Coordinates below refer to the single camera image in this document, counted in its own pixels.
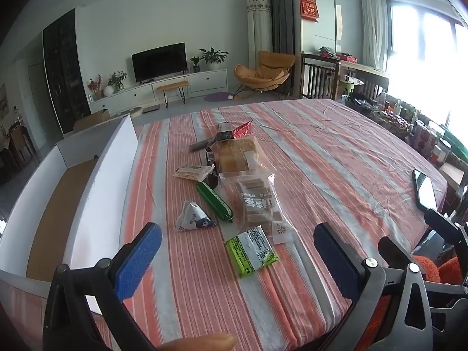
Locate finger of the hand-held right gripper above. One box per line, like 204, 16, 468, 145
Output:
378, 236, 415, 268
424, 208, 468, 254

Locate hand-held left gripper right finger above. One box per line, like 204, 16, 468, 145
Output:
314, 222, 433, 351

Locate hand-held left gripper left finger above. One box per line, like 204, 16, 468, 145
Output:
43, 222, 162, 351

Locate white triangular snack packet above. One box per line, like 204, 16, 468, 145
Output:
173, 200, 217, 232

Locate white cardboard box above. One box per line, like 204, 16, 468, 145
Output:
0, 114, 140, 317

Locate green and white snack packet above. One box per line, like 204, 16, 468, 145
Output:
224, 226, 281, 279

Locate green sausage stick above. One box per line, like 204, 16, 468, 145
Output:
195, 181, 235, 223

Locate clear bag of brown biscuits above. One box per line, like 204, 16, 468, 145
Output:
218, 173, 294, 245

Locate beige wafer packet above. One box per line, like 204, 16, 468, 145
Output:
173, 163, 216, 183

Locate brown chocolate bar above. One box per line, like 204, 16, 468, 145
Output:
205, 147, 221, 189

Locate dark roll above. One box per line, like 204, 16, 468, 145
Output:
189, 137, 220, 153

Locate clear bag of bread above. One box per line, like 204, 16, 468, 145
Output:
211, 136, 266, 176

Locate black snack bar packet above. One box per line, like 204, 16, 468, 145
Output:
214, 122, 235, 143

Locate red foil snack packet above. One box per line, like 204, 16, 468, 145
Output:
232, 120, 255, 139

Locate person's left hand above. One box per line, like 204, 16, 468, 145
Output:
161, 333, 238, 351

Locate black smartphone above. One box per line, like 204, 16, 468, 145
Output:
412, 169, 438, 212

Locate striped orange grey tablecloth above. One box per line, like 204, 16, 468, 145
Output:
88, 99, 448, 351

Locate cluttered jars and containers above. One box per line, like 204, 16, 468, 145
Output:
342, 90, 468, 191

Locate brown cardboard box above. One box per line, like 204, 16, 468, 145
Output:
73, 109, 111, 131

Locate wooden dining chair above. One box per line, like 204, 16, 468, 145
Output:
5, 120, 39, 171

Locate wooden bench with black legs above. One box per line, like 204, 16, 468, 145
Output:
156, 80, 190, 109

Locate red flower plant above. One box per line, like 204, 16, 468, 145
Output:
87, 75, 103, 100

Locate green bushy potted plant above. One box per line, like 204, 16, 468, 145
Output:
107, 71, 128, 94

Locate dark wooden railing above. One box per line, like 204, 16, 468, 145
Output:
300, 53, 390, 100

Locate white television cabinet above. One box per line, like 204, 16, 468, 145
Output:
89, 69, 229, 116

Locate black flat television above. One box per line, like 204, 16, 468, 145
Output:
131, 43, 188, 83

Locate dark display cabinet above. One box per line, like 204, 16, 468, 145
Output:
42, 7, 91, 135

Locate orange lounge chair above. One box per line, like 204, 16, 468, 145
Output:
234, 51, 296, 99

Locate white curtain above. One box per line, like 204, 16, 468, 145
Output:
360, 0, 389, 73

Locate leafy plant in white pot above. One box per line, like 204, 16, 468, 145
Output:
199, 47, 229, 71

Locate covered standing air conditioner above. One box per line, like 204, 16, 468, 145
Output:
246, 0, 273, 98

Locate grey curtain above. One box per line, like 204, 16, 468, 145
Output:
259, 0, 302, 99

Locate red wall hanging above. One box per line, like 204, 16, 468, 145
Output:
299, 0, 320, 23

